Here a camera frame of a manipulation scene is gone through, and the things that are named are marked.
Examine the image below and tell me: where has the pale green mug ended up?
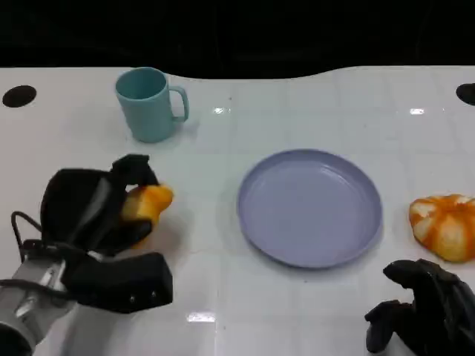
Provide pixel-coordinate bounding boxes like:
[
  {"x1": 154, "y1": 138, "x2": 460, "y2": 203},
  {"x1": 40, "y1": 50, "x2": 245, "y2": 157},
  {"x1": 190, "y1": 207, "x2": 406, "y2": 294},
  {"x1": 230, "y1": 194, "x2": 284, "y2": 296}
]
[{"x1": 114, "y1": 67, "x2": 190, "y2": 144}]

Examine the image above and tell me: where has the black table grommet hole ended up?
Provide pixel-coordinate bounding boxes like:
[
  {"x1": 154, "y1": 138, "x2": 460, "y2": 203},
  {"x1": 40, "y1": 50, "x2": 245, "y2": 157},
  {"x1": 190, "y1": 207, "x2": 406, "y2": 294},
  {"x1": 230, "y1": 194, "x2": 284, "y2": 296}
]
[
  {"x1": 1, "y1": 85, "x2": 37, "y2": 108},
  {"x1": 455, "y1": 83, "x2": 475, "y2": 106}
]

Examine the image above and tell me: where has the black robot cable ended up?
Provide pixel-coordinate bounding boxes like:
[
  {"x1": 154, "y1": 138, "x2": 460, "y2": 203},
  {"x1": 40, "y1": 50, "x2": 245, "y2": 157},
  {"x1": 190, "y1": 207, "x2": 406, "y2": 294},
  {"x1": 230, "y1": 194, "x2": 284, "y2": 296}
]
[{"x1": 0, "y1": 211, "x2": 81, "y2": 301}]

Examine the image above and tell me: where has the lilac plate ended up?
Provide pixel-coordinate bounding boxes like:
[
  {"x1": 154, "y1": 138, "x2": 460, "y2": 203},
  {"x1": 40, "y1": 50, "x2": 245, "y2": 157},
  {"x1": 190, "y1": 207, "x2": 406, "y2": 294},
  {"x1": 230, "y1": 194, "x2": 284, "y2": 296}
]
[{"x1": 237, "y1": 148, "x2": 383, "y2": 269}]

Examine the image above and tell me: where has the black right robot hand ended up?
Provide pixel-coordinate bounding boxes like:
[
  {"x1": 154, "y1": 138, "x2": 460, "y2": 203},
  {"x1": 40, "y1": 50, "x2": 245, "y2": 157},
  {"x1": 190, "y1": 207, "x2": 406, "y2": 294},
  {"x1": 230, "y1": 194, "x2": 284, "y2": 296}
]
[{"x1": 364, "y1": 258, "x2": 475, "y2": 356}]

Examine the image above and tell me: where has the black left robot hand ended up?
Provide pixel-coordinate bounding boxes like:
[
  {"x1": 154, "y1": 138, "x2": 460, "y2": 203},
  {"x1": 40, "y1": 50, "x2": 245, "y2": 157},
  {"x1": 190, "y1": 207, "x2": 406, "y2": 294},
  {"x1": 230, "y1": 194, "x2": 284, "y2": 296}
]
[{"x1": 39, "y1": 154, "x2": 161, "y2": 257}]

